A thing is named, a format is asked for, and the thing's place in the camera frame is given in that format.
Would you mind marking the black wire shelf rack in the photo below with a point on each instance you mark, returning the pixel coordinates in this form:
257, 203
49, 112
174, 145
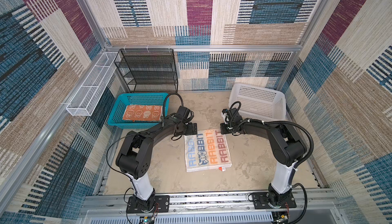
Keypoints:
148, 70

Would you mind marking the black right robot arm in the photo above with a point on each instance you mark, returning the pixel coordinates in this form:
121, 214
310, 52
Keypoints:
287, 147

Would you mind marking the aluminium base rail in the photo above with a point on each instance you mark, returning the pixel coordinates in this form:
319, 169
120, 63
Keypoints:
321, 206

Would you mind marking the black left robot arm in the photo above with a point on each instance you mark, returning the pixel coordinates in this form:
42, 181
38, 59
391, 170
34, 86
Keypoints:
135, 154

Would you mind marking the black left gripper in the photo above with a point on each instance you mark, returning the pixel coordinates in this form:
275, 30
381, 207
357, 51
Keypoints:
190, 130

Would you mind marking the white plastic laundry basket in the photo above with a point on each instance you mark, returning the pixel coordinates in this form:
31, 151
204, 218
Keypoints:
258, 102

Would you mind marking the white wire mesh tray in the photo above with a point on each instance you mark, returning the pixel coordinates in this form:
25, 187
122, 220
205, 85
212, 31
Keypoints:
84, 102

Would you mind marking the teal plastic basket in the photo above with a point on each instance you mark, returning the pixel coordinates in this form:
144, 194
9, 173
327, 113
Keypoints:
119, 108

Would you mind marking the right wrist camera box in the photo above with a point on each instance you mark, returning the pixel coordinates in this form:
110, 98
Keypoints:
226, 115

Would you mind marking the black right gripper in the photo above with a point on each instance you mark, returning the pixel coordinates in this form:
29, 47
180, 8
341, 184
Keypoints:
224, 131

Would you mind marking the aluminium frame post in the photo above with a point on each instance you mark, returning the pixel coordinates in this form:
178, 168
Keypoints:
313, 21

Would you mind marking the orange and cream towel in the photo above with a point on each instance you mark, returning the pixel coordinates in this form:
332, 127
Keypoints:
142, 113

